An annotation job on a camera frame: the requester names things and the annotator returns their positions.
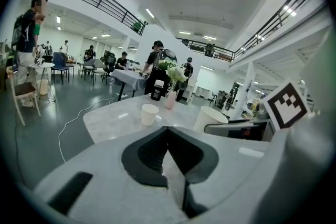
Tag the pink vase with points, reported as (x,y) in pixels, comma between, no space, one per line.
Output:
(170,100)

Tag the table with blue-grey cloth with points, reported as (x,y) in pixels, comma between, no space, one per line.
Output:
(128,77)

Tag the ceiling strip light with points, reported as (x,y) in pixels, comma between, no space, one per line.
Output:
(150,13)

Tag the round white side table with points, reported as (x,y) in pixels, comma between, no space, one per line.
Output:
(43,65)

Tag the black balcony railing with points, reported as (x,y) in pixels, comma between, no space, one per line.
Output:
(278,17)
(208,49)
(97,2)

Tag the white flower bouquet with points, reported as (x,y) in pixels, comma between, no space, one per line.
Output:
(177,73)

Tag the black green backpack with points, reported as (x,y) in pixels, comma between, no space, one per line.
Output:
(166,59)

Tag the grey chair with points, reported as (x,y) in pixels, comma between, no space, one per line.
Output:
(101,69)
(88,66)

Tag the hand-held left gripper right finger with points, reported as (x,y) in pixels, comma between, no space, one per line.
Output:
(236,165)

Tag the blue chair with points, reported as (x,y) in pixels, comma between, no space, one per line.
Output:
(60,63)

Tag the black bottle white cap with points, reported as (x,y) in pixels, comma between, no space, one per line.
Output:
(157,90)

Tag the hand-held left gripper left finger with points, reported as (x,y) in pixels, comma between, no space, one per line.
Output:
(105,162)

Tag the black office chair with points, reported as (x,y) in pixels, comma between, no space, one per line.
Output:
(110,59)

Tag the wooden chair dark seat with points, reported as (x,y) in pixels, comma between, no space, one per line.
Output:
(23,87)

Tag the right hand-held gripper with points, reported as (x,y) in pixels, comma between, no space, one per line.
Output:
(286,106)

